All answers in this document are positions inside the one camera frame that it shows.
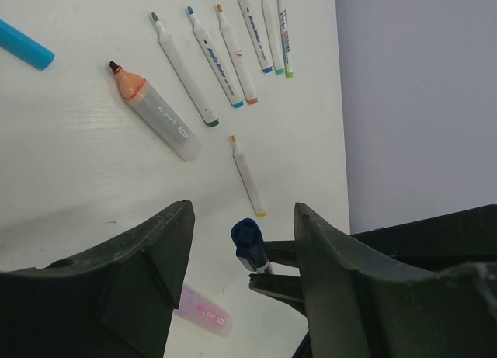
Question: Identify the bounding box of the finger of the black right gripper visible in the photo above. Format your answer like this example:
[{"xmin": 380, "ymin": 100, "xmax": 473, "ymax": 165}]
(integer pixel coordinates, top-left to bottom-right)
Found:
[
  {"xmin": 248, "ymin": 273, "xmax": 306, "ymax": 315},
  {"xmin": 264, "ymin": 241, "xmax": 299, "ymax": 266}
]

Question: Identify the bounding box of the peach marker pen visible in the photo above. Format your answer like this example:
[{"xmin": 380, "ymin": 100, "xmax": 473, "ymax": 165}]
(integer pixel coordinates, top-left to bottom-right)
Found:
[{"xmin": 216, "ymin": 4, "xmax": 259, "ymax": 105}]

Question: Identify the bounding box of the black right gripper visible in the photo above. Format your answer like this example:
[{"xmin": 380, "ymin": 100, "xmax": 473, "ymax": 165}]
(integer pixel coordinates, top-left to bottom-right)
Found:
[{"xmin": 290, "ymin": 204, "xmax": 497, "ymax": 358}]

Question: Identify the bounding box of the lime green marker pen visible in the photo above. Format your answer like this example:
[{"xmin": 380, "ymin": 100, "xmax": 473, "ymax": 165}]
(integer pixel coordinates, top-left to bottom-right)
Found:
[{"xmin": 276, "ymin": 0, "xmax": 294, "ymax": 79}]

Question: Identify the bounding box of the sky blue marker pen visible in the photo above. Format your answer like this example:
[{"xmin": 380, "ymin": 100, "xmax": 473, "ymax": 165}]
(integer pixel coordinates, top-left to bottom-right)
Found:
[{"xmin": 186, "ymin": 5, "xmax": 244, "ymax": 108}]

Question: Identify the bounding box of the light blue marker pen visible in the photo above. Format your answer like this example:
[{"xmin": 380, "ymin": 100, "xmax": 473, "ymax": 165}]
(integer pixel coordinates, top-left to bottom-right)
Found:
[{"xmin": 238, "ymin": 0, "xmax": 273, "ymax": 74}]

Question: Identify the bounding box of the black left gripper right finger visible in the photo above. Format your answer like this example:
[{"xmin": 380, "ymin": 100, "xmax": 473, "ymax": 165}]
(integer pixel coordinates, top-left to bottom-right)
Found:
[{"xmin": 293, "ymin": 201, "xmax": 497, "ymax": 358}]

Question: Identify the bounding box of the sky blue pen cap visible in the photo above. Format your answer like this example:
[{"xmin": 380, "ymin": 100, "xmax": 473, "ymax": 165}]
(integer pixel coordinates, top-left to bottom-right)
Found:
[{"xmin": 1, "ymin": 19, "xmax": 55, "ymax": 71}]

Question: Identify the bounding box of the yellow marker pen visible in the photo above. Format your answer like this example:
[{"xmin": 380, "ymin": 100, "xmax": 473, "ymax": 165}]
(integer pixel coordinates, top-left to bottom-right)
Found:
[{"xmin": 230, "ymin": 135, "xmax": 266, "ymax": 217}]

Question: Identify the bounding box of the navy blue marker pen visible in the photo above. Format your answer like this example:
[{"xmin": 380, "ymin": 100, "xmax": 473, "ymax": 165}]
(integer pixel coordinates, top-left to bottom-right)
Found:
[{"xmin": 231, "ymin": 218, "xmax": 273, "ymax": 274}]

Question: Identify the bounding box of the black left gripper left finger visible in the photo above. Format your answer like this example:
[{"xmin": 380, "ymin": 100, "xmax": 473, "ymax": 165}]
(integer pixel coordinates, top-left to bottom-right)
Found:
[{"xmin": 1, "ymin": 200, "xmax": 195, "ymax": 357}]

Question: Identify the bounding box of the orange cap highlighter pen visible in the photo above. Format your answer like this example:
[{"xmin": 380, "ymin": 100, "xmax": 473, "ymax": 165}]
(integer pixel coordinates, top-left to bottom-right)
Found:
[{"xmin": 109, "ymin": 61, "xmax": 201, "ymax": 162}]

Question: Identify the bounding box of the teal marker pen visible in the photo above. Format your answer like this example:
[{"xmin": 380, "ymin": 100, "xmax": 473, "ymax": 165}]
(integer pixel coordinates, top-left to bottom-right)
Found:
[{"xmin": 261, "ymin": 0, "xmax": 285, "ymax": 75}]

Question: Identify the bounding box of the pink highlighter pen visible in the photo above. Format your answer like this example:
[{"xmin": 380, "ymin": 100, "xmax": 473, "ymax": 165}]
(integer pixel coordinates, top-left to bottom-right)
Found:
[{"xmin": 175, "ymin": 285, "xmax": 233, "ymax": 337}]

